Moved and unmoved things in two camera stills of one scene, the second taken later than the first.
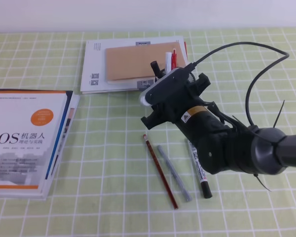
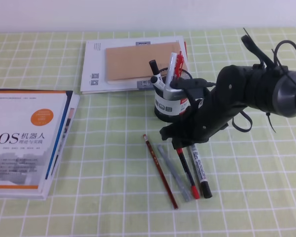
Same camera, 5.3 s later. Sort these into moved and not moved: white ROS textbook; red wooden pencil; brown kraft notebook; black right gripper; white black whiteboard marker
Moved: black right gripper
Not moved: red wooden pencil; white black whiteboard marker; white ROS textbook; brown kraft notebook
